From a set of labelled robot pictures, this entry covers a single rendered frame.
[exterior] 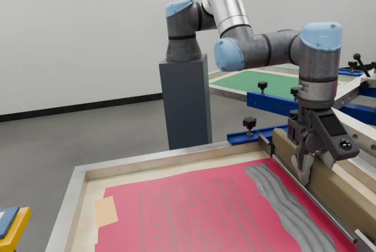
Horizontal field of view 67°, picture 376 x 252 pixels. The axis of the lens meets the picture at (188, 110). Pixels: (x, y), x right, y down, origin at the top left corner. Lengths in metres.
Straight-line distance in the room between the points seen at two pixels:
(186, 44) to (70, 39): 3.36
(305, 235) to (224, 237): 0.17
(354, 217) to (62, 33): 4.17
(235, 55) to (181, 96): 0.59
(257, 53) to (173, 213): 0.42
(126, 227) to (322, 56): 0.55
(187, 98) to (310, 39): 0.68
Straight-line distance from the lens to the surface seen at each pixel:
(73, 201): 0.78
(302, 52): 0.62
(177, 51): 1.15
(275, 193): 0.76
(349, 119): 1.01
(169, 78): 1.16
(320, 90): 0.63
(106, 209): 0.78
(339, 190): 0.65
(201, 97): 1.16
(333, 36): 0.61
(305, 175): 0.71
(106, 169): 0.89
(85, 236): 0.73
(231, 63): 0.62
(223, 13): 0.68
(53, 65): 4.52
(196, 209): 0.72
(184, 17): 1.15
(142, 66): 4.39
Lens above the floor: 1.42
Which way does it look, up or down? 21 degrees down
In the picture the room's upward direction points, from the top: 5 degrees counter-clockwise
